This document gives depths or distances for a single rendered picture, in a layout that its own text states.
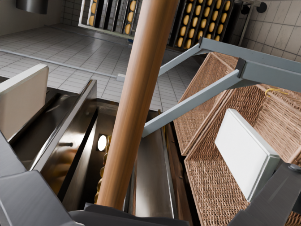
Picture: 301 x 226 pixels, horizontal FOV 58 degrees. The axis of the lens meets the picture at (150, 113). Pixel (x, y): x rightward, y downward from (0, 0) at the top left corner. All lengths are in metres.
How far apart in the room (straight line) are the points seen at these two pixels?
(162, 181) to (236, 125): 0.99
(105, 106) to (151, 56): 1.63
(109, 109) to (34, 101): 1.69
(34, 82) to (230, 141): 0.13
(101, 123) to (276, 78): 1.41
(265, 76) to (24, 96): 0.59
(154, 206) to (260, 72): 0.62
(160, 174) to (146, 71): 0.98
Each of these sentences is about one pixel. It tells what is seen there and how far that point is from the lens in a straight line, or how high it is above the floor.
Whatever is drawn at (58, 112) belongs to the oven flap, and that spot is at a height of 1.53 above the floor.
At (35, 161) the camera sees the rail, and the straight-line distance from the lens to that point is 0.92.
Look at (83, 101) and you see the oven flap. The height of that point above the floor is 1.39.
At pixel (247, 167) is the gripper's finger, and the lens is 0.16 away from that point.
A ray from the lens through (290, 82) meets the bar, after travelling 0.72.
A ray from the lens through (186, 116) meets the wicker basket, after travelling 1.83.
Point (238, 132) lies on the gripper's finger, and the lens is 0.18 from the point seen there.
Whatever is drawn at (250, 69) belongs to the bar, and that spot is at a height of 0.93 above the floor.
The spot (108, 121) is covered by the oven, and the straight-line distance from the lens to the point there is 1.90.
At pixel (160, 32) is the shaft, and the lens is 0.24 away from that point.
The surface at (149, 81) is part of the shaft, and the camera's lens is 0.25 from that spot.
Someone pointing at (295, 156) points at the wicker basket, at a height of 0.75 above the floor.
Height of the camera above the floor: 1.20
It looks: 6 degrees down
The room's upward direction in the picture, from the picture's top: 77 degrees counter-clockwise
